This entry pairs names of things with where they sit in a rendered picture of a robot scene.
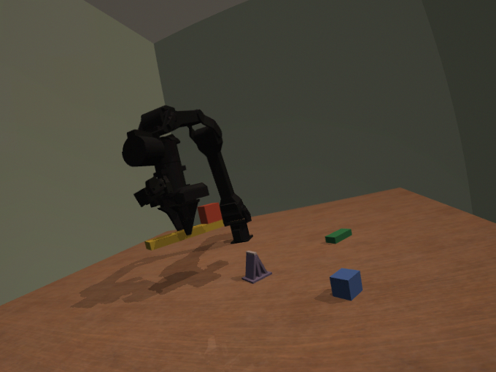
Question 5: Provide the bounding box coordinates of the yellow bar with dark red end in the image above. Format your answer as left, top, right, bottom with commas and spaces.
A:
144, 203, 224, 251

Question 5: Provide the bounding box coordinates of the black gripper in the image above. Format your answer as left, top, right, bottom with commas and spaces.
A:
150, 162, 209, 235

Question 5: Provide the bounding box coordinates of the green rectangular bar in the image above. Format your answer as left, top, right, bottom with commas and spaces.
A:
325, 228, 352, 244

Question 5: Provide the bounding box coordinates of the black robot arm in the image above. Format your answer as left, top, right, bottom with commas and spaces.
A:
122, 105, 253, 244

